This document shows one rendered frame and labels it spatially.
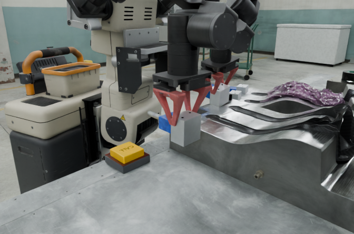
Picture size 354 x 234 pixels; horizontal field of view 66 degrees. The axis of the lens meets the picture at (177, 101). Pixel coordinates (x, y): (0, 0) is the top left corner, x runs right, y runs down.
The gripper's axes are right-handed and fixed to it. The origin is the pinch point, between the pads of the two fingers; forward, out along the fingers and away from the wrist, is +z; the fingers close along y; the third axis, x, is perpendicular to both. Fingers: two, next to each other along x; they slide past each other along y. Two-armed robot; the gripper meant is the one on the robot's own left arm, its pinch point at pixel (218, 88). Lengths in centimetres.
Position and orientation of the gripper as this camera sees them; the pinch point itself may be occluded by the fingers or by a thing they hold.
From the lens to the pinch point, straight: 83.0
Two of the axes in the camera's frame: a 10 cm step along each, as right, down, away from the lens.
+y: 6.9, -3.7, 6.2
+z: 0.1, 8.6, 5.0
